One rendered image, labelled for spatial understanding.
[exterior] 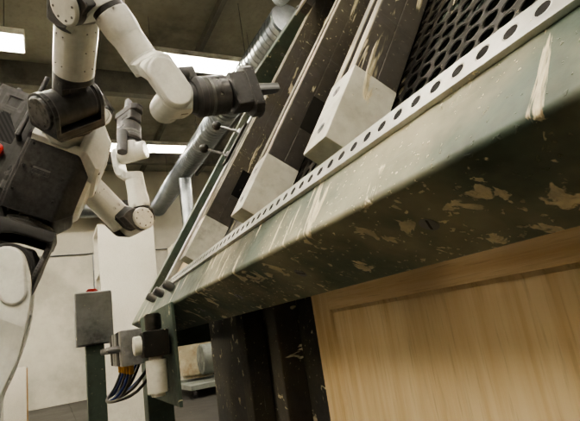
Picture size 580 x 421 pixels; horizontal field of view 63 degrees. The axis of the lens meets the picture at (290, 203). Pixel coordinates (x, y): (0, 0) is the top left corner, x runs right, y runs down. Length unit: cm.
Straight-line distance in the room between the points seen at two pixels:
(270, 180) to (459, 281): 38
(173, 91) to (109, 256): 445
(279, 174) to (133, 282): 454
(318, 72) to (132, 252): 454
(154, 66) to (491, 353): 77
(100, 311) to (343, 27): 124
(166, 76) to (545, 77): 79
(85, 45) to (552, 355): 102
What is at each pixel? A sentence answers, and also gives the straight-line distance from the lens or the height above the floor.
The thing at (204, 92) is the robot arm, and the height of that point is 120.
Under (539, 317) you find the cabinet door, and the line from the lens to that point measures 62.
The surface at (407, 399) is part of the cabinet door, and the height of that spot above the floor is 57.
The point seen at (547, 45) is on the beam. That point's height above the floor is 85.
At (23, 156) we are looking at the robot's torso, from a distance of 134.
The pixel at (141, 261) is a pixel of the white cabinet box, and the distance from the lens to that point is 539.
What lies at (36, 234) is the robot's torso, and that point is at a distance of 134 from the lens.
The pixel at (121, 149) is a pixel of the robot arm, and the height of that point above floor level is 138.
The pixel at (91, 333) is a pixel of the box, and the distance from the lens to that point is 180.
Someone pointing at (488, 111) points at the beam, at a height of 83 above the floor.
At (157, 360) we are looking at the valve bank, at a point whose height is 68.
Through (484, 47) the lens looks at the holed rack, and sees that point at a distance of 40.
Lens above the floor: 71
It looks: 14 degrees up
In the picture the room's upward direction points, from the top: 9 degrees counter-clockwise
